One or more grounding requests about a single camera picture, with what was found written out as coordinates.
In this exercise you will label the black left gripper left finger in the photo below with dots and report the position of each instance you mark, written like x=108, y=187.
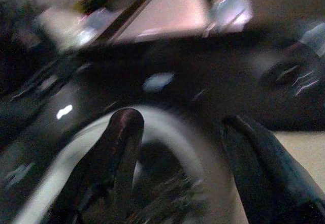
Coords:
x=119, y=153

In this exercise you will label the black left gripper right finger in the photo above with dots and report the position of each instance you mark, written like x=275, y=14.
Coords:
x=264, y=173

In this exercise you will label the dark front-load washing machine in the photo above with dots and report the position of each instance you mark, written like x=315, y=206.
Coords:
x=177, y=81

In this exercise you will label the round black washer dial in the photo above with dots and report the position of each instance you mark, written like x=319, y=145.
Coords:
x=289, y=76

